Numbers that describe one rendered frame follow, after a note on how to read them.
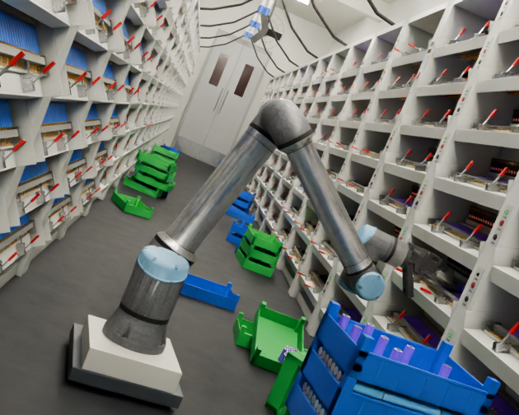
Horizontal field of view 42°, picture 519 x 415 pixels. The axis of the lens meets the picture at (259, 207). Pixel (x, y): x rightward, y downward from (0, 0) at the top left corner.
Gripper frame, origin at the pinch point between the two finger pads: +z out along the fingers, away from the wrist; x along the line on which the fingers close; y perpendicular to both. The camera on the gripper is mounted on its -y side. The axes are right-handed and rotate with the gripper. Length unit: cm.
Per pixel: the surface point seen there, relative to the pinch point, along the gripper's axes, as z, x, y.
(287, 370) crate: -38, -6, -47
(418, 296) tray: -7.6, 2.9, -8.2
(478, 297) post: -8.1, -35.8, 3.3
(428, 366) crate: -31, -77, -12
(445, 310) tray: -6.8, -18.4, -5.8
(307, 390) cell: -56, -86, -25
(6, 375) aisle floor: -115, -44, -67
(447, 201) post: -1.8, 34.3, 26.1
